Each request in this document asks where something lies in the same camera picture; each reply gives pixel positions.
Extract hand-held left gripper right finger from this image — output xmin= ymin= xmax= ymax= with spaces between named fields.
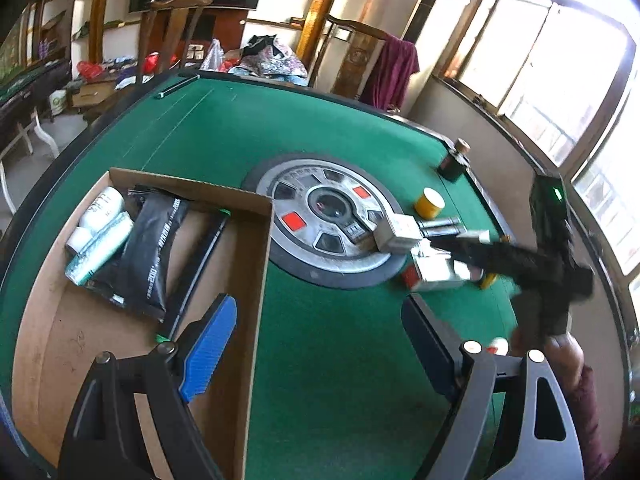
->
xmin=401 ymin=294 xmax=586 ymax=480

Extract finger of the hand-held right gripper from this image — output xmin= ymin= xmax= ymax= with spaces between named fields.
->
xmin=427 ymin=237 xmax=523 ymax=286

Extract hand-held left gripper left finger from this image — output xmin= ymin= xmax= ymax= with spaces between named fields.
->
xmin=57 ymin=294 xmax=238 ymax=480

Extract white carton red side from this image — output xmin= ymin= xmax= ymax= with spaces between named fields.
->
xmin=407 ymin=240 xmax=483 ymax=293

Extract yellow jar white lid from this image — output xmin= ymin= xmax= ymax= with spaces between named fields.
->
xmin=414 ymin=187 xmax=446 ymax=218

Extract brown cardboard box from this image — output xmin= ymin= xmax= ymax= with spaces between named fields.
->
xmin=10 ymin=167 xmax=275 ymax=480

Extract person's right forearm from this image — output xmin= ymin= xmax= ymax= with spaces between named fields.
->
xmin=564 ymin=364 xmax=618 ymax=480

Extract person's right hand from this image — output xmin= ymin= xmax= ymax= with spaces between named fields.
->
xmin=545 ymin=332 xmax=586 ymax=386

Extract small white carton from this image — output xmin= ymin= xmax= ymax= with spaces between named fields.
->
xmin=372 ymin=214 xmax=423 ymax=253

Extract dark green bottle brown cap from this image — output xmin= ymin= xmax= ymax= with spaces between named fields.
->
xmin=438 ymin=139 xmax=471 ymax=183

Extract long black box green ends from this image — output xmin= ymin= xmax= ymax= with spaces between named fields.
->
xmin=155 ymin=208 xmax=232 ymax=343

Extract black pouch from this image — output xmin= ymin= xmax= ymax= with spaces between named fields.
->
xmin=89 ymin=192 xmax=190 ymax=323

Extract white green tube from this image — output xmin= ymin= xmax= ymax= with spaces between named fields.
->
xmin=64 ymin=211 xmax=135 ymax=286

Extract small white bottle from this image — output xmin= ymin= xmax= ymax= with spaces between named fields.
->
xmin=65 ymin=227 xmax=93 ymax=256

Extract white plastic bottle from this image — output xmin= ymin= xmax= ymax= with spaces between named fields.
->
xmin=80 ymin=186 xmax=127 ymax=233

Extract round mahjong table centre panel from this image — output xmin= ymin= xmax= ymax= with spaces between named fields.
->
xmin=241 ymin=152 xmax=406 ymax=292

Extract maroon cloth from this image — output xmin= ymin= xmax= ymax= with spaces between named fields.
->
xmin=360 ymin=35 xmax=420 ymax=111

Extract window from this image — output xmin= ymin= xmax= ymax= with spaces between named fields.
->
xmin=440 ymin=0 xmax=640 ymax=276

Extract carved wooden chair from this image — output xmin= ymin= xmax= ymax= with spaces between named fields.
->
xmin=310 ymin=14 xmax=401 ymax=106

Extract white standing air conditioner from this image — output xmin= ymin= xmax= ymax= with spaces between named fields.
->
xmin=400 ymin=0 xmax=473 ymax=116

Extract black table edge bar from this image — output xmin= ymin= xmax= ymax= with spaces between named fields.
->
xmin=156 ymin=75 xmax=200 ymax=100

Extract white stool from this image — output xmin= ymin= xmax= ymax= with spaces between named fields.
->
xmin=0 ymin=110 xmax=61 ymax=211

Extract cardboard box on floor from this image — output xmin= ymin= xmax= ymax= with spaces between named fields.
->
xmin=70 ymin=80 xmax=118 ymax=108

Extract pile of patterned clothes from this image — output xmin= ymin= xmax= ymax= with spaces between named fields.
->
xmin=235 ymin=35 xmax=310 ymax=86

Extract clear plastic bag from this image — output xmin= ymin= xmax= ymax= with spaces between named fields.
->
xmin=200 ymin=39 xmax=226 ymax=73

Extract golden wooden pillar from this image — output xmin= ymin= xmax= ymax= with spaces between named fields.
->
xmin=297 ymin=0 xmax=351 ymax=61

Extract bare wooden chair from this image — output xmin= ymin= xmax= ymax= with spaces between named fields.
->
xmin=135 ymin=0 xmax=213 ymax=86

